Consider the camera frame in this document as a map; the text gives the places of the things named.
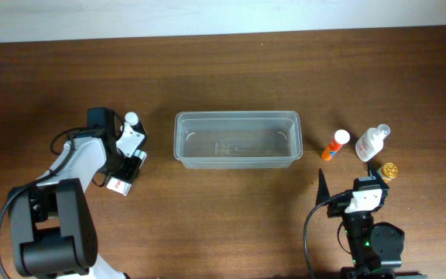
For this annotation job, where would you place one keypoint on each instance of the small gold lid jar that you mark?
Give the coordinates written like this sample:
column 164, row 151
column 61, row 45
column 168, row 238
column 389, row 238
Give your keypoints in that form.
column 388, row 172

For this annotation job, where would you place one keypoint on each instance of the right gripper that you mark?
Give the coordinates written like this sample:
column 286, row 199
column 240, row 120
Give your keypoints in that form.
column 338, row 206

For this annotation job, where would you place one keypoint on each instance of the white spray bottle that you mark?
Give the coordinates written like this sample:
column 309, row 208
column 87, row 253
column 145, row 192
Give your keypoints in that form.
column 371, row 142

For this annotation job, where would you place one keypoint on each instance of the clear plastic container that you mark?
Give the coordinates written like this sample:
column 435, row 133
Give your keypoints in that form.
column 237, row 139

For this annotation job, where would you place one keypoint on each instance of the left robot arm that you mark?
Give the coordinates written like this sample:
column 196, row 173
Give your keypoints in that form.
column 52, row 231

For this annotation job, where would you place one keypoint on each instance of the orange tube white cap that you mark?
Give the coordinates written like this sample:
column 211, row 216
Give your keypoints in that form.
column 341, row 137

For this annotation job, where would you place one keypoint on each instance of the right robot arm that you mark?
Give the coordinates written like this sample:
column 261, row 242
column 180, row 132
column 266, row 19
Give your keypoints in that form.
column 375, row 248

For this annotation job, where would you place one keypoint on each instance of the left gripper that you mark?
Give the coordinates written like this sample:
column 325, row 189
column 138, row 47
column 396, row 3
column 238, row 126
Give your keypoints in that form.
column 129, row 173

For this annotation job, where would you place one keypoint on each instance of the black bottle white cap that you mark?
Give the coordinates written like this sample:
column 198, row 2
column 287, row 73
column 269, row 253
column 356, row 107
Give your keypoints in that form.
column 133, row 119

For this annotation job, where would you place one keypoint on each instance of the white Panadol medicine box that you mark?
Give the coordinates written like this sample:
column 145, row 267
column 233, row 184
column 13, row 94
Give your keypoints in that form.
column 122, row 179

